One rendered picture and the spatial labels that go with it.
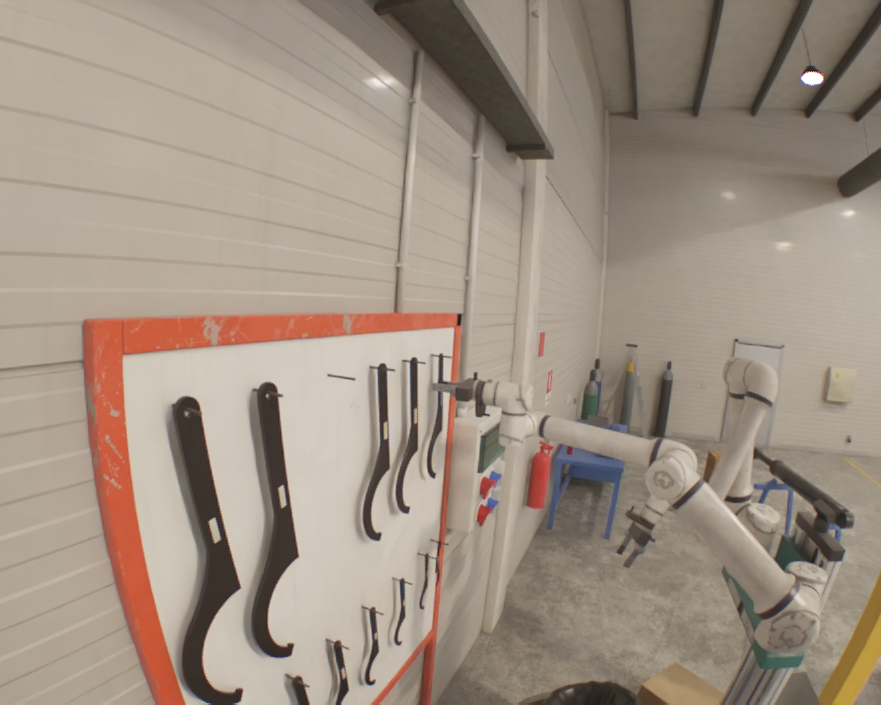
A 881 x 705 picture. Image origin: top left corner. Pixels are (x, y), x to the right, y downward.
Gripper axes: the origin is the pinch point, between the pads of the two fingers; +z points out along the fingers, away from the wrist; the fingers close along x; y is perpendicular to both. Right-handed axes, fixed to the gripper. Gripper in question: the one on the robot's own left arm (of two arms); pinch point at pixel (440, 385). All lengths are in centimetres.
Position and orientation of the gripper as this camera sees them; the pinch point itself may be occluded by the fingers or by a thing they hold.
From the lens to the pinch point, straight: 169.1
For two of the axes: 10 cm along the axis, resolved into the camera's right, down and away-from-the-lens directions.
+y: 0.1, -9.7, -2.3
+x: -4.0, 2.0, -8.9
